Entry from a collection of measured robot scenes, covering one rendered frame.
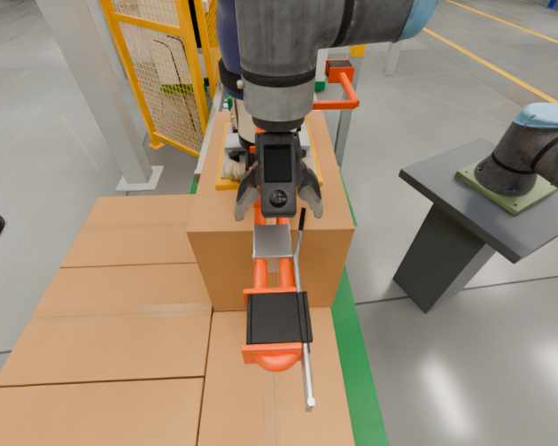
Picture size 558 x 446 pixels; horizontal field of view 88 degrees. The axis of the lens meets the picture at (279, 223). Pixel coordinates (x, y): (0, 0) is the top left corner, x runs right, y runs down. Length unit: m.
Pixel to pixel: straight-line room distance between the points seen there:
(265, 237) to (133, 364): 0.68
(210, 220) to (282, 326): 0.40
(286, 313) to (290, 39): 0.31
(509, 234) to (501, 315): 0.87
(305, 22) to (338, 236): 0.49
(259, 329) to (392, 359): 1.27
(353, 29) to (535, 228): 1.02
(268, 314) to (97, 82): 1.92
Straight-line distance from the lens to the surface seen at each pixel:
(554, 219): 1.34
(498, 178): 1.26
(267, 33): 0.34
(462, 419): 1.66
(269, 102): 0.36
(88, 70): 2.14
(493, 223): 1.19
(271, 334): 0.38
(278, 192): 0.36
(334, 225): 0.70
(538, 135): 1.18
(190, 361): 0.98
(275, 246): 0.46
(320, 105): 0.89
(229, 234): 0.69
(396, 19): 0.39
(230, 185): 0.78
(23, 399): 1.16
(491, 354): 1.84
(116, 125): 2.25
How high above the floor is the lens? 1.45
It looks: 47 degrees down
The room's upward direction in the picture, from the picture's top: straight up
